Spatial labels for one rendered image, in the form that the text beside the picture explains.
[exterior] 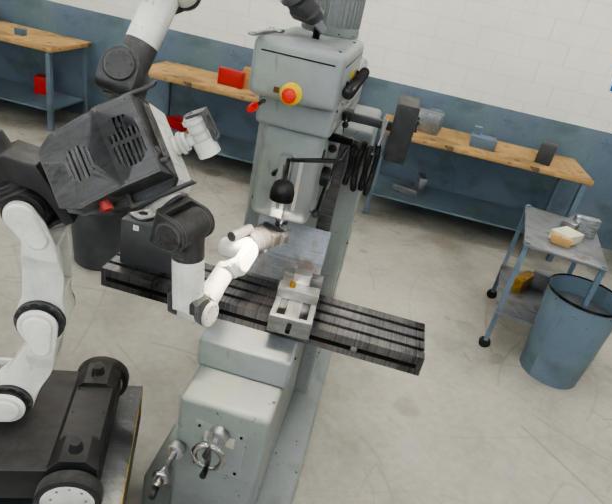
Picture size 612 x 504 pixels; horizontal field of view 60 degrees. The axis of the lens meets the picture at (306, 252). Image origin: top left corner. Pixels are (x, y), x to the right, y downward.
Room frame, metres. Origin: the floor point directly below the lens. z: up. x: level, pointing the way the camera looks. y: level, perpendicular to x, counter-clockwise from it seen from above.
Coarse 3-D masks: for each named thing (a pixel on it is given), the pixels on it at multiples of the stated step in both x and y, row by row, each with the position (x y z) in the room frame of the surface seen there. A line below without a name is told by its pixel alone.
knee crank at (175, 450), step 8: (168, 448) 1.28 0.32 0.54; (176, 448) 1.28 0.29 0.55; (184, 448) 1.30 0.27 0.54; (168, 456) 1.25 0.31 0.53; (176, 456) 1.28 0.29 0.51; (168, 464) 1.22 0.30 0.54; (160, 472) 1.17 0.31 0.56; (160, 480) 1.15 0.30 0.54; (168, 480) 1.17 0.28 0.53; (152, 496) 1.11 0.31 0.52
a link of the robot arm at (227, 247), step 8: (248, 224) 1.58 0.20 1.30; (232, 232) 1.50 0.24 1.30; (240, 232) 1.52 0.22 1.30; (248, 232) 1.55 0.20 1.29; (256, 232) 1.58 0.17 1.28; (224, 240) 1.53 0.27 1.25; (232, 240) 1.50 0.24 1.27; (240, 240) 1.52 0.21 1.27; (248, 240) 1.52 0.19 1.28; (256, 240) 1.55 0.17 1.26; (224, 248) 1.51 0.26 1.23; (232, 248) 1.50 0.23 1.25; (240, 248) 1.48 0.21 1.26; (224, 256) 1.52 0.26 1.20; (232, 256) 1.50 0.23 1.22
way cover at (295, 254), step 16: (288, 224) 2.09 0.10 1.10; (288, 240) 2.05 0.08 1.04; (304, 240) 2.06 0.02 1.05; (320, 240) 2.06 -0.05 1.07; (272, 256) 2.02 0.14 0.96; (288, 256) 2.02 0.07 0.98; (304, 256) 2.02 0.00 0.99; (320, 256) 2.02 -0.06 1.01; (256, 272) 1.96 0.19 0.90; (272, 272) 1.96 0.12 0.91
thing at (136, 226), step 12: (132, 216) 1.76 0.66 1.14; (144, 216) 1.77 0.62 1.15; (132, 228) 1.74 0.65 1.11; (144, 228) 1.73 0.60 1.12; (132, 240) 1.74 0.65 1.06; (144, 240) 1.73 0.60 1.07; (120, 252) 1.74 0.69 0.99; (132, 252) 1.74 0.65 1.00; (144, 252) 1.73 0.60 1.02; (156, 252) 1.73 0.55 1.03; (132, 264) 1.73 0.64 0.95; (144, 264) 1.73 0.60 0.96; (156, 264) 1.73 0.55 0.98; (168, 264) 1.73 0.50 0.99
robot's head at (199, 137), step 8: (200, 120) 1.38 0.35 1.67; (192, 128) 1.37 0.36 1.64; (200, 128) 1.38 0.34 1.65; (184, 136) 1.38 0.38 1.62; (192, 136) 1.38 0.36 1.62; (200, 136) 1.37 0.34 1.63; (208, 136) 1.39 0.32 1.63; (184, 144) 1.37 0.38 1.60; (192, 144) 1.38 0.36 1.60; (200, 144) 1.37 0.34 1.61; (208, 144) 1.38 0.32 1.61; (216, 144) 1.40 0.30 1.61; (200, 152) 1.37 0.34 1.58; (208, 152) 1.37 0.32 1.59; (216, 152) 1.39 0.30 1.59
